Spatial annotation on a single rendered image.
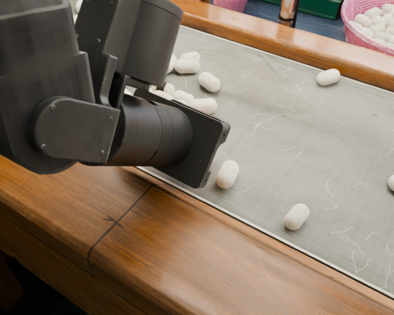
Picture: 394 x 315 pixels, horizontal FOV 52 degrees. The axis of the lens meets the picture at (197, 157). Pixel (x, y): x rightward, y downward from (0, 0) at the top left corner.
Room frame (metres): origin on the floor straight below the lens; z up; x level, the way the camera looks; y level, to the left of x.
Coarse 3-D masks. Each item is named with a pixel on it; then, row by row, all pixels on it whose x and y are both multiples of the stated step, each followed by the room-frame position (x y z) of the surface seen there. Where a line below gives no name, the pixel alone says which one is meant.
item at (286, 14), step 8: (200, 0) 0.69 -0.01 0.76; (208, 0) 0.68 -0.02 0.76; (288, 0) 0.60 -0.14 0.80; (296, 0) 0.61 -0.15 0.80; (280, 8) 0.61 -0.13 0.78; (288, 8) 0.60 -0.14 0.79; (296, 8) 0.60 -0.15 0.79; (280, 16) 0.61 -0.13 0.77; (288, 16) 0.60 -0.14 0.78; (296, 16) 0.60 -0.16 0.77; (288, 24) 0.60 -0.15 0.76
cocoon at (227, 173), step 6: (228, 162) 0.30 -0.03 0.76; (234, 162) 0.30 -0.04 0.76; (222, 168) 0.29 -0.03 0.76; (228, 168) 0.29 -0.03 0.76; (234, 168) 0.29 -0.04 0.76; (222, 174) 0.28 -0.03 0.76; (228, 174) 0.28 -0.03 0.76; (234, 174) 0.28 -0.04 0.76; (216, 180) 0.28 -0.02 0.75; (222, 180) 0.28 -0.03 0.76; (228, 180) 0.28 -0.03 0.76; (234, 180) 0.28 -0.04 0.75; (222, 186) 0.27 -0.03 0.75; (228, 186) 0.27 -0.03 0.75
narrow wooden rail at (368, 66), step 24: (192, 0) 0.68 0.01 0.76; (192, 24) 0.63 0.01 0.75; (216, 24) 0.60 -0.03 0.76; (240, 24) 0.60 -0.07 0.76; (264, 24) 0.60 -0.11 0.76; (264, 48) 0.56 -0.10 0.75; (288, 48) 0.53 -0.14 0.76; (312, 48) 0.52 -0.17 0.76; (336, 48) 0.52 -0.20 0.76; (360, 48) 0.52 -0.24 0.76; (360, 72) 0.47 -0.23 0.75; (384, 72) 0.46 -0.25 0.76
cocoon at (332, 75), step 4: (320, 72) 0.47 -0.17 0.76; (324, 72) 0.47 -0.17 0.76; (328, 72) 0.47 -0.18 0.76; (332, 72) 0.47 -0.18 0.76; (336, 72) 0.47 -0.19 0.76; (320, 76) 0.46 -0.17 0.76; (324, 76) 0.46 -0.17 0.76; (328, 76) 0.46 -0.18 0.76; (332, 76) 0.46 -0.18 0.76; (336, 76) 0.47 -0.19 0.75; (316, 80) 0.47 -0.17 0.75; (320, 80) 0.46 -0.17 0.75; (324, 80) 0.46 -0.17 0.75; (328, 80) 0.46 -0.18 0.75; (332, 80) 0.46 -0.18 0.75; (336, 80) 0.47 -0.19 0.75; (320, 84) 0.46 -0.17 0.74; (324, 84) 0.46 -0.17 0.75
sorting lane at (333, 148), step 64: (256, 64) 0.52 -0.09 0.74; (256, 128) 0.38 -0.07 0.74; (320, 128) 0.38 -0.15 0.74; (384, 128) 0.38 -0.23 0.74; (192, 192) 0.27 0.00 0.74; (256, 192) 0.27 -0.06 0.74; (320, 192) 0.27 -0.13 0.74; (384, 192) 0.27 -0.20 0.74; (320, 256) 0.20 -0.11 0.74; (384, 256) 0.20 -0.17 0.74
